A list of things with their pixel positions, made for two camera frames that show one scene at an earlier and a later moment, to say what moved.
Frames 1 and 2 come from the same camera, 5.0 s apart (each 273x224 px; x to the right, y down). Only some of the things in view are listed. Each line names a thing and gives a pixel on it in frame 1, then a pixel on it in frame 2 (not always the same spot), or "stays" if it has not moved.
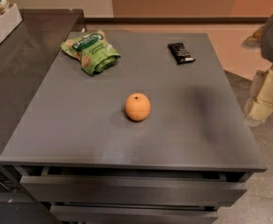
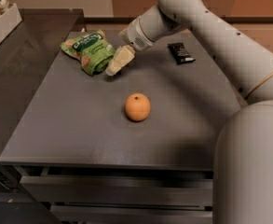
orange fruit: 137,106 stays
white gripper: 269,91 -> 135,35
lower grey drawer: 132,214 stays
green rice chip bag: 93,51 stays
